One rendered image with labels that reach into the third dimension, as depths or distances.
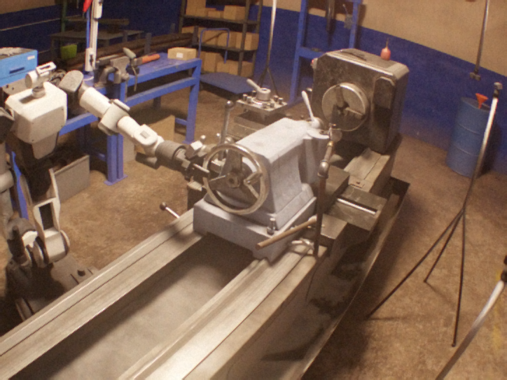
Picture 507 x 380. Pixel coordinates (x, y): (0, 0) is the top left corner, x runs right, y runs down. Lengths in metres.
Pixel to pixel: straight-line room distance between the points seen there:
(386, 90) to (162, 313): 1.62
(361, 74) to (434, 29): 3.32
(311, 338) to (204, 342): 0.74
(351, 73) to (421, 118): 3.44
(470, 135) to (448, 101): 0.85
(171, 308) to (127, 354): 0.27
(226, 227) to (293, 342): 0.60
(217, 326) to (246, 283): 0.21
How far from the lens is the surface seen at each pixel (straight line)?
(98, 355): 1.25
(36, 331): 1.20
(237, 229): 1.43
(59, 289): 2.26
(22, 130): 1.61
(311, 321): 1.86
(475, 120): 4.97
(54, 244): 1.97
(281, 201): 1.43
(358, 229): 1.65
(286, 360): 1.68
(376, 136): 2.45
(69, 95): 1.75
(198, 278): 1.51
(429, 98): 5.70
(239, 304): 1.26
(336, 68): 2.44
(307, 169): 1.59
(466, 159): 5.10
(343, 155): 2.65
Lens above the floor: 1.71
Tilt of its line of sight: 28 degrees down
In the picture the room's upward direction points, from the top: 7 degrees clockwise
